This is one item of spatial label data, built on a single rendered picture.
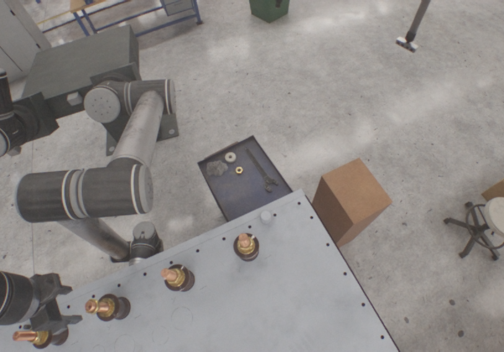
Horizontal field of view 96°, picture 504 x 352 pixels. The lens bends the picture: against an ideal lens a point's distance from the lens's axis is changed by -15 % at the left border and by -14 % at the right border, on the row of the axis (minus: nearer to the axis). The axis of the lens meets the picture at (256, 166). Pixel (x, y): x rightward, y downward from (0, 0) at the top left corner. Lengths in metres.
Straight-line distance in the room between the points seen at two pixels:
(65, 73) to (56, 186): 1.59
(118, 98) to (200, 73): 2.43
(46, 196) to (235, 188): 1.14
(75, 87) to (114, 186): 1.44
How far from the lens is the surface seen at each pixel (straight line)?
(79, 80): 2.19
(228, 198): 1.68
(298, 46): 4.20
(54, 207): 0.86
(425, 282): 2.77
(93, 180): 0.81
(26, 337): 1.19
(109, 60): 2.22
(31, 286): 0.76
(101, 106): 1.56
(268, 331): 1.04
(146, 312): 1.14
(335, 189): 1.68
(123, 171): 0.80
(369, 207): 1.69
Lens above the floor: 2.40
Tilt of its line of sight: 60 degrees down
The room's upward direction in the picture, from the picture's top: 6 degrees counter-clockwise
